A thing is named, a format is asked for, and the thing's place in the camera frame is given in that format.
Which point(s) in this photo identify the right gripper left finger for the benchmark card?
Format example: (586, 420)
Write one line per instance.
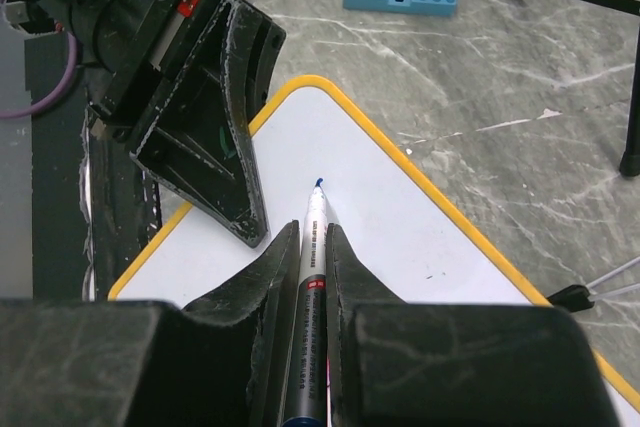
(219, 361)

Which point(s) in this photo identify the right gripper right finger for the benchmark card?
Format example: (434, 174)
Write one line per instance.
(394, 363)

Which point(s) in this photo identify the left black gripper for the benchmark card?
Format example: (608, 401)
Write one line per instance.
(189, 125)

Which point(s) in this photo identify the white blue whiteboard marker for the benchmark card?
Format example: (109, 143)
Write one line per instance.
(305, 397)

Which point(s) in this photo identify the yellow framed whiteboard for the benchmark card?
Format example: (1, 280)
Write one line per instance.
(400, 225)

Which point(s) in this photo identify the wire whiteboard easel stand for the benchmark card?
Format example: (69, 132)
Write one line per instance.
(578, 297)

